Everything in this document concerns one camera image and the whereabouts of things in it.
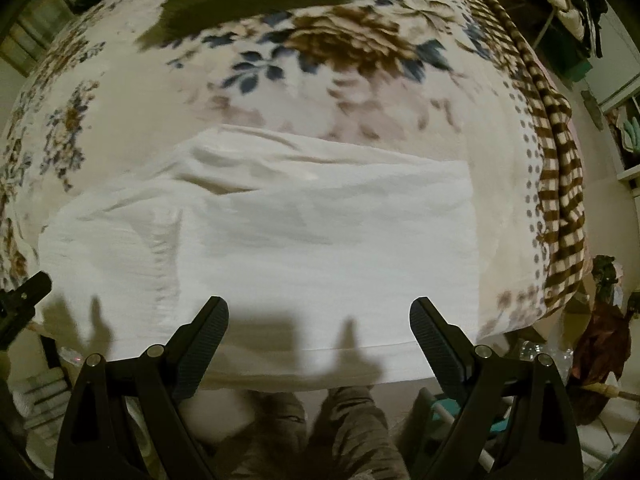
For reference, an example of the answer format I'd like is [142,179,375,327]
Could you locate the white pants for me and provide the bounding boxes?
[37,127,480,390]

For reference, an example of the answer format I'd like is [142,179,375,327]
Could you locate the grey trousered legs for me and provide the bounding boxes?
[209,386,410,479]

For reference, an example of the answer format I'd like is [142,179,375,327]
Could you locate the white shelf unit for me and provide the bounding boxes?
[601,91,639,197]

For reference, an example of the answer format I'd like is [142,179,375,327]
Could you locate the floral fleece blanket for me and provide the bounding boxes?
[1,0,587,335]

